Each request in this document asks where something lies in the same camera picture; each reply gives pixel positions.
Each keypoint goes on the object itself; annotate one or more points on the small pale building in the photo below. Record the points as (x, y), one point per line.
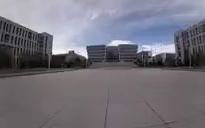
(144, 56)

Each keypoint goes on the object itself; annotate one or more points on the row of dark trees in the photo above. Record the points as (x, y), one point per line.
(3, 56)

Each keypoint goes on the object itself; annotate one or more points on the wide glass-fronted building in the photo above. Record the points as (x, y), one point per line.
(96, 52)

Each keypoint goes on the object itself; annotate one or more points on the large pale many-windowed building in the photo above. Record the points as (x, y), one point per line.
(10, 35)

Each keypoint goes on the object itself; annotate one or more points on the tall pale office building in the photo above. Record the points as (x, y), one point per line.
(198, 40)

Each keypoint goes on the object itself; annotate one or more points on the raised kerb strip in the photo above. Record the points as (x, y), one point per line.
(20, 73)

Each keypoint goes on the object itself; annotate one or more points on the low dark building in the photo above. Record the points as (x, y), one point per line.
(70, 59)

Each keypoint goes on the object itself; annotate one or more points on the wide stone steps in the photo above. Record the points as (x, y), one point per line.
(111, 65)

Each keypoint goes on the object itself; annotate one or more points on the low long building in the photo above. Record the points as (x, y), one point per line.
(165, 58)

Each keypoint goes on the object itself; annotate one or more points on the grey paved plaza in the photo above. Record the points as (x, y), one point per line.
(103, 100)

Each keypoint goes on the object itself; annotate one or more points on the pale lamp pole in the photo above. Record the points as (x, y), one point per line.
(49, 60)

